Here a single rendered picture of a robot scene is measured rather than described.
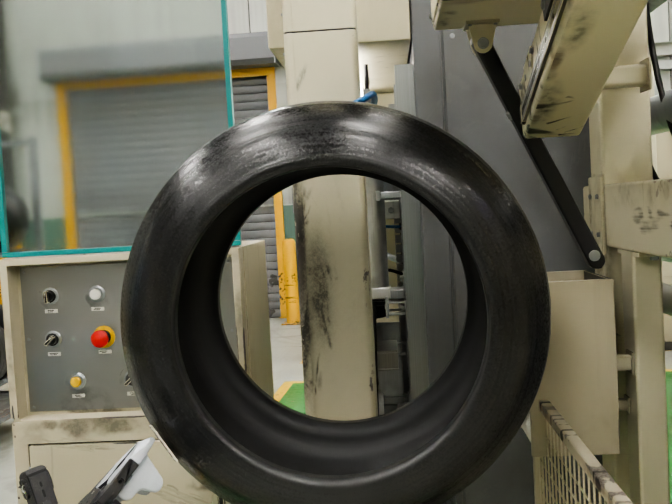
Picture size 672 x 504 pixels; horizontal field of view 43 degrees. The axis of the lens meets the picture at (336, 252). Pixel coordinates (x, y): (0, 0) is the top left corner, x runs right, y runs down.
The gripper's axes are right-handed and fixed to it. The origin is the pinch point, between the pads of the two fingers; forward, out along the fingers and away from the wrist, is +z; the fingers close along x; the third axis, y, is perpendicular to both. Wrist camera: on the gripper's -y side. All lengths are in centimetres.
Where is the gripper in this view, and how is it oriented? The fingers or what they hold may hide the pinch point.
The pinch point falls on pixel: (142, 442)
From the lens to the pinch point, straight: 119.9
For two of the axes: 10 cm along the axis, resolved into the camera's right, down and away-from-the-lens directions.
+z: 5.0, -6.4, 5.9
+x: 5.2, -3.3, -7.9
